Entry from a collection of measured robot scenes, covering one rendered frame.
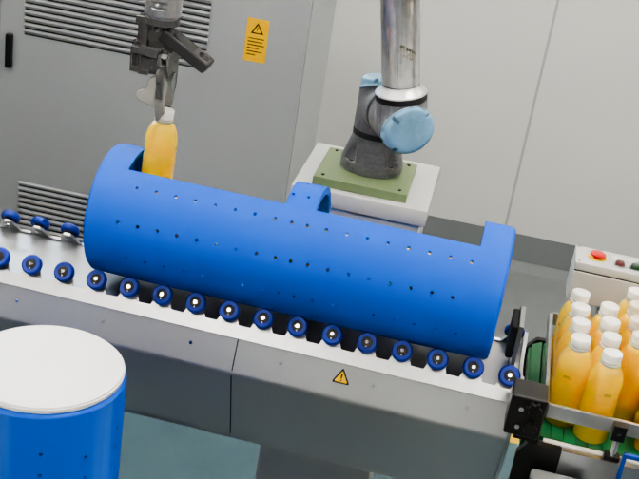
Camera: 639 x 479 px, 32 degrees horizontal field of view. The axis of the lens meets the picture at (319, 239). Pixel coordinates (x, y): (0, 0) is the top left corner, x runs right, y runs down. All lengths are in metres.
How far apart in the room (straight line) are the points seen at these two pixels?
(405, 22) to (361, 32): 2.59
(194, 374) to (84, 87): 1.76
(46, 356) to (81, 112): 2.09
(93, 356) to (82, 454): 0.18
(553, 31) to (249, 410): 2.86
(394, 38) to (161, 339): 0.81
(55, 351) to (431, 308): 0.73
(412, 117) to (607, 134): 2.67
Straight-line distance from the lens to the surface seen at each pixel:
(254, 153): 3.87
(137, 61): 2.34
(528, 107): 5.02
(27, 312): 2.53
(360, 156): 2.63
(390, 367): 2.35
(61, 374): 1.99
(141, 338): 2.45
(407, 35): 2.42
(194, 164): 3.95
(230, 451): 3.62
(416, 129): 2.47
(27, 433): 1.93
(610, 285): 2.62
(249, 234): 2.27
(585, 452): 2.29
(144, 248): 2.34
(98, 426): 1.96
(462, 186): 5.14
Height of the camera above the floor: 2.10
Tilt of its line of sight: 24 degrees down
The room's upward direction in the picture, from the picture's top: 9 degrees clockwise
